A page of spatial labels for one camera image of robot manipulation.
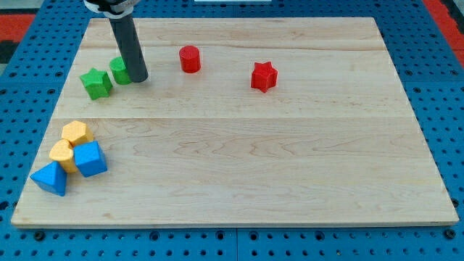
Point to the blue cube block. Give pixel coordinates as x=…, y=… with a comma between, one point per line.
x=90, y=159

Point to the green cylinder block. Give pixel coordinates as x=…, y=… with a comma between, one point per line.
x=119, y=71

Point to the yellow heart block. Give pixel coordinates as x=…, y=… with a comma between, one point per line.
x=63, y=153

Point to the red star block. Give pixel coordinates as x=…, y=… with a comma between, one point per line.
x=264, y=76

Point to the green star block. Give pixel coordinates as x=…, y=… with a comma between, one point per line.
x=96, y=83

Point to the blue triangle block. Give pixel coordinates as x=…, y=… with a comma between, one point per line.
x=51, y=178

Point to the light wooden board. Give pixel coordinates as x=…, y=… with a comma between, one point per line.
x=334, y=144

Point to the red cylinder block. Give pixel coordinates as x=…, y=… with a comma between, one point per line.
x=190, y=59

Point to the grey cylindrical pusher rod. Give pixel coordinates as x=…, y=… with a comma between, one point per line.
x=129, y=45

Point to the yellow hexagon block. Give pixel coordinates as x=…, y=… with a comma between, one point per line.
x=77, y=133

